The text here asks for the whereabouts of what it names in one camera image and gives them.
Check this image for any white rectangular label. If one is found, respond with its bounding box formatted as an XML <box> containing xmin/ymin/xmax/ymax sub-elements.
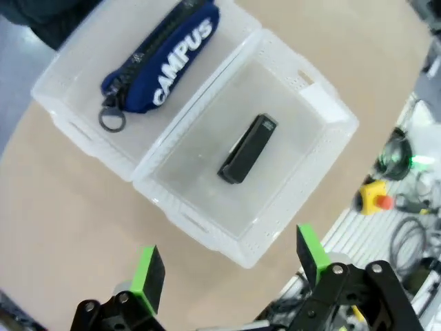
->
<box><xmin>298</xmin><ymin>86</ymin><xmax>347</xmax><ymax>122</ymax></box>

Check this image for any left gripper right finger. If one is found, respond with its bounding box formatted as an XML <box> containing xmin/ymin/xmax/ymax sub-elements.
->
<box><xmin>292</xmin><ymin>223</ymin><xmax>424</xmax><ymax>331</ymax></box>

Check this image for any black floor cable loop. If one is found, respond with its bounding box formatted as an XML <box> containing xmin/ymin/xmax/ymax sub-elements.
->
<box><xmin>390</xmin><ymin>213</ymin><xmax>435</xmax><ymax>267</ymax></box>

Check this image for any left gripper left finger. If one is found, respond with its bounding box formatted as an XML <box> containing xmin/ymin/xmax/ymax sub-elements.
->
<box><xmin>70</xmin><ymin>245</ymin><xmax>168</xmax><ymax>331</ymax></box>

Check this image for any person in dark fleece jacket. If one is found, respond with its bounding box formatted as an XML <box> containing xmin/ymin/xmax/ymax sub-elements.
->
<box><xmin>0</xmin><ymin>0</ymin><xmax>114</xmax><ymax>52</ymax></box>

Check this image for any white perforated plastic basket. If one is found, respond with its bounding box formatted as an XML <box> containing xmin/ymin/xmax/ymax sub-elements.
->
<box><xmin>30</xmin><ymin>0</ymin><xmax>263</xmax><ymax>182</ymax></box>
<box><xmin>132</xmin><ymin>28</ymin><xmax>360</xmax><ymax>270</ymax></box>

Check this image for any navy campus pencil case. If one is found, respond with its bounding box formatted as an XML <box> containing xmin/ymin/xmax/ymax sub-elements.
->
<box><xmin>99</xmin><ymin>0</ymin><xmax>221</xmax><ymax>132</ymax></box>

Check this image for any black stapler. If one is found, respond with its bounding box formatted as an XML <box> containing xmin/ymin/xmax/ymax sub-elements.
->
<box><xmin>216</xmin><ymin>114</ymin><xmax>278</xmax><ymax>183</ymax></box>

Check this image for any yellow emergency stop box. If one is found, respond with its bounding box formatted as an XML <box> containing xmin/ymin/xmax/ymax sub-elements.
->
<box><xmin>353</xmin><ymin>180</ymin><xmax>393</xmax><ymax>217</ymax></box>

